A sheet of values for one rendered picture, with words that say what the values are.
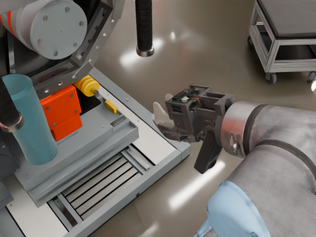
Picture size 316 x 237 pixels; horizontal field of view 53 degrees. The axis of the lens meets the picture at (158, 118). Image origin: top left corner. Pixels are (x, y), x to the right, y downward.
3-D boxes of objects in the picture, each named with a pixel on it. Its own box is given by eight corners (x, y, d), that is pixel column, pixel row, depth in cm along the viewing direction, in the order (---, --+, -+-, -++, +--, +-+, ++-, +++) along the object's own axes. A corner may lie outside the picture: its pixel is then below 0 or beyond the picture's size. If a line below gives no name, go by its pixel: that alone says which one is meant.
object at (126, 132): (93, 98, 162) (90, 83, 154) (139, 139, 144) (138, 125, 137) (-3, 152, 139) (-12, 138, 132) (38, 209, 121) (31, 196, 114)
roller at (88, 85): (58, 55, 120) (54, 42, 116) (105, 95, 105) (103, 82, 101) (44, 61, 117) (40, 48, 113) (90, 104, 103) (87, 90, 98)
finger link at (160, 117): (146, 95, 67) (177, 100, 60) (154, 119, 69) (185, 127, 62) (135, 102, 65) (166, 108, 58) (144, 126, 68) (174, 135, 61)
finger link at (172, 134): (168, 115, 65) (200, 122, 59) (170, 122, 66) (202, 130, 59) (152, 127, 62) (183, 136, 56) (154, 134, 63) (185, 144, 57)
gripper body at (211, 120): (188, 83, 61) (242, 89, 52) (198, 121, 65) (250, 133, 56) (161, 101, 57) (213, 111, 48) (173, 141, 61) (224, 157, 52)
